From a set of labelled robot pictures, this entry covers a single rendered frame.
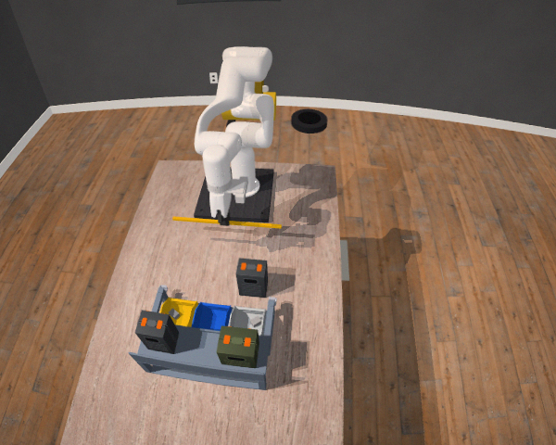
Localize olive green case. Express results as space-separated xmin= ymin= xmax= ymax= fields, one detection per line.
xmin=217 ymin=325 xmax=259 ymax=368

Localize yellow vertical bar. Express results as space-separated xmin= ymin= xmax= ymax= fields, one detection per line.
xmin=172 ymin=217 xmax=282 ymax=229

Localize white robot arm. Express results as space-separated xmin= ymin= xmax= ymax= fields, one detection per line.
xmin=195 ymin=46 xmax=274 ymax=203

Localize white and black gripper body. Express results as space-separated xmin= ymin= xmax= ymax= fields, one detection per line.
xmin=209 ymin=191 xmax=231 ymax=218

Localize dark grey case with orange latches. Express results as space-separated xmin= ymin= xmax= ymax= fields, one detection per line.
xmin=135 ymin=310 xmax=179 ymax=354

